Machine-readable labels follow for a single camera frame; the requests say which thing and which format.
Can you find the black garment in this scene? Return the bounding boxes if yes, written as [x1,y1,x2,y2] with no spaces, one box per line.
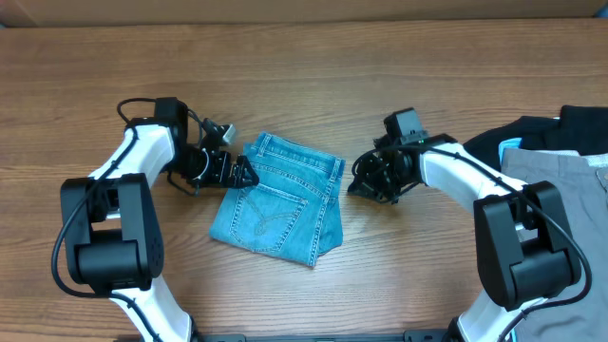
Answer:
[464,105,607,170]

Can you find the cardboard backboard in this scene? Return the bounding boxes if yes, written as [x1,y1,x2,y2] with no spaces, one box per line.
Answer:
[1,0,606,28]

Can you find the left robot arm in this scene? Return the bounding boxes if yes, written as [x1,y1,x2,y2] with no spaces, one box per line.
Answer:
[50,97,259,341]

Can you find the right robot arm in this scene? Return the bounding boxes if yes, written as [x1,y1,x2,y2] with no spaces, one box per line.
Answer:
[348,107,592,341]

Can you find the light blue jeans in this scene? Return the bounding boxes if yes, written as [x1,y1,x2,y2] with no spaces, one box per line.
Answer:
[209,132,346,268]

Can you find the bright blue garment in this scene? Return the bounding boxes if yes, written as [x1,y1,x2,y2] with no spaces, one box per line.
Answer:
[498,138,523,163]

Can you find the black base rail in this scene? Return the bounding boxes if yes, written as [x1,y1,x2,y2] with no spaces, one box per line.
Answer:
[191,329,462,342]

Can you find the grey garment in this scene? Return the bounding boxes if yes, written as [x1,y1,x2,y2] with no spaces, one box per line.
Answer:
[502,149,607,342]

